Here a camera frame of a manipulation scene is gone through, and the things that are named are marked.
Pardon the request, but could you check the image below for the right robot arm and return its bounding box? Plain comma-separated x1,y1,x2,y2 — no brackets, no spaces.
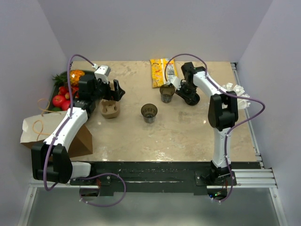
174,62,238,185

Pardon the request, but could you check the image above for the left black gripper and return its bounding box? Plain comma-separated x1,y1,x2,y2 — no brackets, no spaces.
91,76,125,102

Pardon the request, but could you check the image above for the small red fruits cluster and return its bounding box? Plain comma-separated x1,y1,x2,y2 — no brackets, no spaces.
58,86,79,100

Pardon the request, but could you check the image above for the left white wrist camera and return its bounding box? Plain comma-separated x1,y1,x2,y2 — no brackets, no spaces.
92,64,111,84

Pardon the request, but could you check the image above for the dark coffee cup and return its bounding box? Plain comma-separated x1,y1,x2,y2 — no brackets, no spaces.
159,85,175,103
141,104,158,123

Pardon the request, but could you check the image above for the aluminium frame rail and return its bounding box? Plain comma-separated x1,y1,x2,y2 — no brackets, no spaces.
29,169,277,189

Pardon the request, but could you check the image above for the cardboard cup carrier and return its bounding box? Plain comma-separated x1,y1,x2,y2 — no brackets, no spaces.
100,99,120,119

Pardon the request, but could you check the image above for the green lime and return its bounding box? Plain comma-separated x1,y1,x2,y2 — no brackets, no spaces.
51,107,62,112

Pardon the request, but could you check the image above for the yellow snack bag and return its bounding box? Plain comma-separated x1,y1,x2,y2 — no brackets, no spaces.
150,58,178,88

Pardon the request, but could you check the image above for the orange toy pineapple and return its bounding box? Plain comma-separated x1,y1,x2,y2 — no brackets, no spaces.
70,70,85,86

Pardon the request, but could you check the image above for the red apple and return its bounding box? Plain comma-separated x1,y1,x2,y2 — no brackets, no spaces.
61,100,71,111
52,95,66,107

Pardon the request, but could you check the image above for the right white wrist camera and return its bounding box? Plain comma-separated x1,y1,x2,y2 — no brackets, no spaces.
166,76,182,90

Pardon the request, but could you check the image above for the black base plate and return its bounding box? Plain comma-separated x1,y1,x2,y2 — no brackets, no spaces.
69,161,262,197

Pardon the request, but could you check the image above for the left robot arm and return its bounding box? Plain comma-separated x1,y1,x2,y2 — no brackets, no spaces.
31,75,125,185

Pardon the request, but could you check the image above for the black cup lid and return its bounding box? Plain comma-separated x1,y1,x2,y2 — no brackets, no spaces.
184,93,200,106

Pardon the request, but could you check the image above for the black fruit tray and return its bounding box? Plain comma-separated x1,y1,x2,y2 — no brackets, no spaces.
48,71,96,116

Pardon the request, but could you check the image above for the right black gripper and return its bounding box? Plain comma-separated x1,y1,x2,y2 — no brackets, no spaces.
175,82,197,104

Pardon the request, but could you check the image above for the brown paper bag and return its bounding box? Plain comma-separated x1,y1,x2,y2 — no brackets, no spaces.
20,109,93,158

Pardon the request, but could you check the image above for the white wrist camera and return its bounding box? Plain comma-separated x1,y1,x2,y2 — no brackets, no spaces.
92,64,111,84
166,76,182,90

